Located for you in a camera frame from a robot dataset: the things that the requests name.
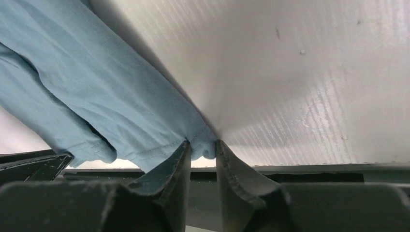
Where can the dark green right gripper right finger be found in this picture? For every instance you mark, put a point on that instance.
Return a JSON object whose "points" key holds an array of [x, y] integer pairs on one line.
{"points": [[250, 201]]}

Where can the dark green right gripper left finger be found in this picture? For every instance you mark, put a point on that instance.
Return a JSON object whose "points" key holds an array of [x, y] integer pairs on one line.
{"points": [[162, 194]]}

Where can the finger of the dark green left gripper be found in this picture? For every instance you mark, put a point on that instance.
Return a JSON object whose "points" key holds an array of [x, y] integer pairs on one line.
{"points": [[32, 166]]}

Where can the grey-blue t shirt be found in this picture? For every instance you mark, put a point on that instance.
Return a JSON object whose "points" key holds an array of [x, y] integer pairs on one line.
{"points": [[68, 77]]}

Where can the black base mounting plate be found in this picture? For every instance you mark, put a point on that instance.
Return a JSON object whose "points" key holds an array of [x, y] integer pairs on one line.
{"points": [[212, 177]]}

